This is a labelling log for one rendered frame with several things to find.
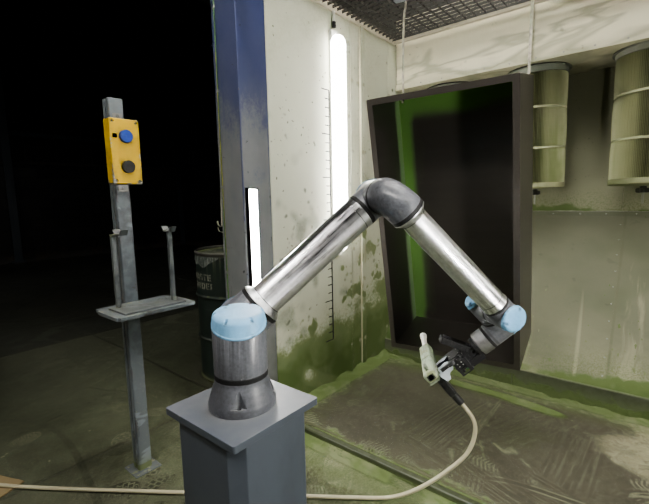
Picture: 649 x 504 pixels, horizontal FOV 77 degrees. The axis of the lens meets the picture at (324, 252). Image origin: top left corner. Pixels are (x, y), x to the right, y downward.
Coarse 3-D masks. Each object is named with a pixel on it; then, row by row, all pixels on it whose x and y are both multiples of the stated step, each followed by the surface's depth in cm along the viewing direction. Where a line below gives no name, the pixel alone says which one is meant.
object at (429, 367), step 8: (424, 336) 189; (424, 344) 175; (424, 352) 167; (432, 352) 169; (424, 360) 160; (432, 360) 157; (424, 368) 149; (432, 368) 148; (424, 376) 147; (432, 384) 147; (440, 384) 157; (448, 384) 156; (448, 392) 156; (456, 392) 156; (456, 400) 157
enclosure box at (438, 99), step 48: (432, 96) 193; (480, 96) 182; (528, 96) 159; (384, 144) 191; (432, 144) 200; (480, 144) 188; (528, 144) 165; (432, 192) 207; (480, 192) 195; (528, 192) 172; (384, 240) 191; (480, 240) 202; (528, 240) 179; (432, 288) 225; (528, 288) 187; (432, 336) 212; (528, 336) 195
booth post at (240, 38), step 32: (224, 0) 187; (256, 0) 192; (224, 32) 189; (256, 32) 193; (224, 64) 192; (256, 64) 194; (224, 96) 194; (256, 96) 196; (224, 128) 197; (256, 128) 197; (224, 160) 200; (256, 160) 198; (224, 192) 203; (224, 256) 208
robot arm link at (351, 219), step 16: (352, 208) 130; (368, 208) 130; (336, 224) 129; (352, 224) 129; (368, 224) 133; (304, 240) 133; (320, 240) 129; (336, 240) 129; (352, 240) 133; (288, 256) 131; (304, 256) 128; (320, 256) 129; (272, 272) 130; (288, 272) 128; (304, 272) 128; (256, 288) 129; (272, 288) 127; (288, 288) 128; (224, 304) 132; (256, 304) 125; (272, 304) 128; (272, 320) 128
